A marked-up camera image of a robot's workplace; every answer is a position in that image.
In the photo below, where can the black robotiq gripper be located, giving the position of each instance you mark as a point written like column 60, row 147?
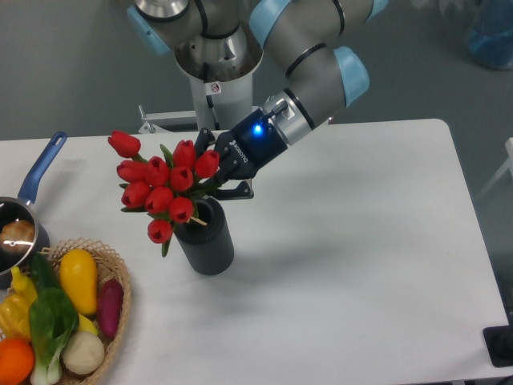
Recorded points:
column 244, row 150

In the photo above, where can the red tulip bouquet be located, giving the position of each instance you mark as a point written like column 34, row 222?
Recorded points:
column 168, row 187

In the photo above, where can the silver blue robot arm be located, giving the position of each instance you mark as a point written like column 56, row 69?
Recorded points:
column 258, row 86

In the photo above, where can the dark grey ribbed vase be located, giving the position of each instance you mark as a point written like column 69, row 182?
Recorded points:
column 208, row 248

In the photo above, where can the woven bamboo basket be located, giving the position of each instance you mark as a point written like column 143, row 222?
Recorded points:
column 109, row 266

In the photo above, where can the yellow squash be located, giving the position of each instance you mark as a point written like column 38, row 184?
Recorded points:
column 79, row 279

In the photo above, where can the purple eggplant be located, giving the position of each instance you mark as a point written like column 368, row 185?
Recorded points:
column 109, row 307

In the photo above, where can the dark green cucumber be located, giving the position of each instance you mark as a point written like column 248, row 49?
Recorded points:
column 42, row 273

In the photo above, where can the bread roll in pan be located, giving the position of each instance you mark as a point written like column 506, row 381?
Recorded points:
column 17, row 237

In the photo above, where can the green bok choy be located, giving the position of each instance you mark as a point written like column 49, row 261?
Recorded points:
column 53, row 319

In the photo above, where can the white garlic bulb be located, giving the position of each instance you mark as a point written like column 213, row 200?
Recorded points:
column 84, row 353

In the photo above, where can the yellow bell pepper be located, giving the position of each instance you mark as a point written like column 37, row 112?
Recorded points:
column 15, row 320

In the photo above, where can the orange fruit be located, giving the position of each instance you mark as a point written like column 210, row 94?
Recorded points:
column 17, row 360

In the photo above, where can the blue water jug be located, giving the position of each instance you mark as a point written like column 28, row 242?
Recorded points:
column 489, row 38

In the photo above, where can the black device at edge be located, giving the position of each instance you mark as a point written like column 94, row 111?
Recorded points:
column 498, row 340

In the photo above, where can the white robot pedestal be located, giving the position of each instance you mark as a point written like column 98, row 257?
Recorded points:
column 220, row 73

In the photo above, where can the blue handled saucepan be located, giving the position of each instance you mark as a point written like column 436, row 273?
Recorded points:
column 21, row 208

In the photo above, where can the white chair frame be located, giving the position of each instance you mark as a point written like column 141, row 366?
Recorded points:
column 504, row 169

